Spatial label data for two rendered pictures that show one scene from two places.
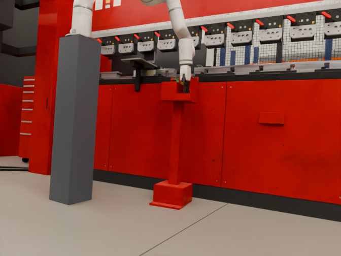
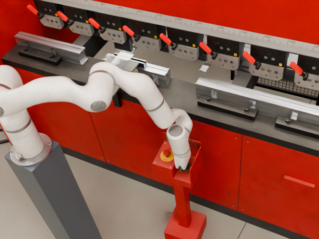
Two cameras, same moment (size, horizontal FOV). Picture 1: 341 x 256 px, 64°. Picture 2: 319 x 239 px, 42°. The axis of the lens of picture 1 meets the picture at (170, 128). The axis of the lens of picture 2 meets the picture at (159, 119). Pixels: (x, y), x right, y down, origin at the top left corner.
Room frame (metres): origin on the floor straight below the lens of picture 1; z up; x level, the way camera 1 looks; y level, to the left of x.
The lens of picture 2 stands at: (0.56, -0.17, 2.41)
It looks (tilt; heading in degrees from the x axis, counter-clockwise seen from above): 47 degrees down; 8
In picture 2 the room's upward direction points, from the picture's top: 9 degrees counter-clockwise
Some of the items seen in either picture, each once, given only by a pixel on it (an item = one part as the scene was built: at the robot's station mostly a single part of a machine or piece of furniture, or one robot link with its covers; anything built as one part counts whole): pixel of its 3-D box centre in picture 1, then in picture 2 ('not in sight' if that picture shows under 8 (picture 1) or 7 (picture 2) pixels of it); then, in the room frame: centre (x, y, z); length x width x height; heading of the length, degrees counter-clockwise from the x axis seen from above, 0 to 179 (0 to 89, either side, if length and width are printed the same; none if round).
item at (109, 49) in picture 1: (110, 46); (52, 10); (2.51, 0.60, 1.21); 0.15 x 0.09 x 0.17; 64
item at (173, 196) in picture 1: (172, 193); (184, 231); (1.78, -0.04, 0.06); 0.25 x 0.20 x 0.12; 158
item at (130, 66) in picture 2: (139, 63); (111, 75); (2.19, 0.28, 1.00); 0.26 x 0.18 x 0.01; 154
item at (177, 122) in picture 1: (176, 142); (182, 198); (1.80, -0.05, 0.39); 0.06 x 0.06 x 0.54; 68
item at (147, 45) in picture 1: (147, 42); (114, 23); (2.34, 0.24, 1.21); 0.15 x 0.09 x 0.17; 64
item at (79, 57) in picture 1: (75, 119); (62, 206); (1.71, 0.60, 0.50); 0.18 x 0.18 x 1.00; 59
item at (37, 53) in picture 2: not in sight; (40, 56); (2.54, 0.78, 0.89); 0.30 x 0.05 x 0.03; 64
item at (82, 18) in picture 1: (81, 25); (24, 136); (1.71, 0.60, 1.09); 0.19 x 0.19 x 0.18
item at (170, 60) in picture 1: (154, 68); not in sight; (2.89, 0.21, 1.12); 1.13 x 0.02 x 0.44; 64
